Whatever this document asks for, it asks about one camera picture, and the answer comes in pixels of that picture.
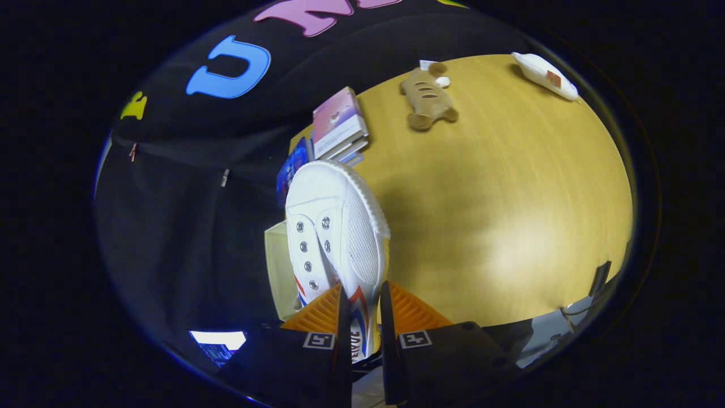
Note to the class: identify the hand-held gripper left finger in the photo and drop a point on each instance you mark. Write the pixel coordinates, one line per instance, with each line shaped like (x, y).
(344, 328)

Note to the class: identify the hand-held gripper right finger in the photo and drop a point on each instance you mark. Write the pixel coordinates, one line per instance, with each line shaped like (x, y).
(389, 340)

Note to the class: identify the pale green fabric storage box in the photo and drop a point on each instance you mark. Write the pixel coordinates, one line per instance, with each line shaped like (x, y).
(277, 266)

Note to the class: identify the white canvas shoe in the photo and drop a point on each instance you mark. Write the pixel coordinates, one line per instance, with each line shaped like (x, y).
(340, 226)

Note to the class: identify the computer monitor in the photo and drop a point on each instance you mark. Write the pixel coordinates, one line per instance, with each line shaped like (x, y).
(218, 343)

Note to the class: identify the dark blue book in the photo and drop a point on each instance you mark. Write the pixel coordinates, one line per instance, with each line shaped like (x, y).
(291, 167)

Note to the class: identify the grey book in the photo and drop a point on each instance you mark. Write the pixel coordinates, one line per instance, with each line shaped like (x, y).
(351, 146)

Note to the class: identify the white clip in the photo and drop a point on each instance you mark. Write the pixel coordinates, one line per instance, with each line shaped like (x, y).
(225, 178)

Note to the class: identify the pink book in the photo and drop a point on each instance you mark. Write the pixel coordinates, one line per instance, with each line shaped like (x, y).
(337, 116)

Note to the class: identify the brown plush toy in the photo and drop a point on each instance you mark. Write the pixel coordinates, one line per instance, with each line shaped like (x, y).
(427, 99)

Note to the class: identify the pink clip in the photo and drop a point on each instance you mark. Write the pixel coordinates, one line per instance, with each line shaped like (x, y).
(133, 152)

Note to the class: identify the white plush toy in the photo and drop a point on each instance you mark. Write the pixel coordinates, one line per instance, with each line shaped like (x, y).
(544, 73)

